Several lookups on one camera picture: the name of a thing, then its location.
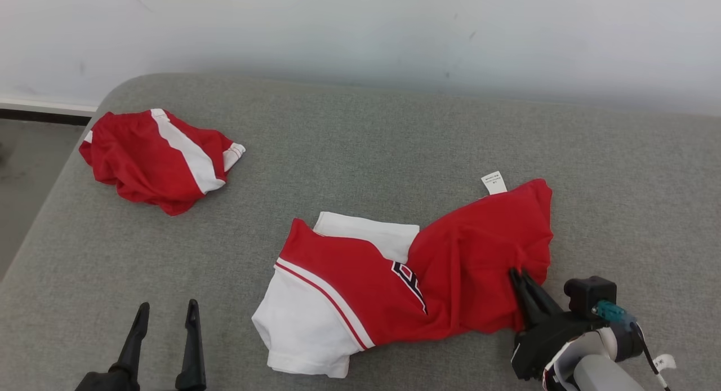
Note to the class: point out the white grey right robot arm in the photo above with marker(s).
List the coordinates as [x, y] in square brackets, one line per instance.
[597, 377]

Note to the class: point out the red shorts with white stripe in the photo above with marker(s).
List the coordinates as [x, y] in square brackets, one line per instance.
[129, 165]

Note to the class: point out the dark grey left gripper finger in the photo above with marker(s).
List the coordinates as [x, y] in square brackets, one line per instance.
[132, 346]
[192, 351]

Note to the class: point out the dark wall baseboard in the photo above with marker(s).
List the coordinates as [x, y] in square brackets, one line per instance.
[39, 116]

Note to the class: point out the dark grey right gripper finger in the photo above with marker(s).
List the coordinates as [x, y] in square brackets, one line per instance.
[543, 306]
[524, 303]

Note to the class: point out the red number 23 jersey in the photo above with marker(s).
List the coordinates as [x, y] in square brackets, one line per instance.
[467, 267]

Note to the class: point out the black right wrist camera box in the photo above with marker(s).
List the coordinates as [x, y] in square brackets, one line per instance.
[586, 292]

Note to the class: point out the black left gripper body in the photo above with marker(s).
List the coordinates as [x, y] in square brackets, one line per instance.
[98, 382]

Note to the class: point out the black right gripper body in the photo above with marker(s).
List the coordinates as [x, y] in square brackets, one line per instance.
[543, 346]

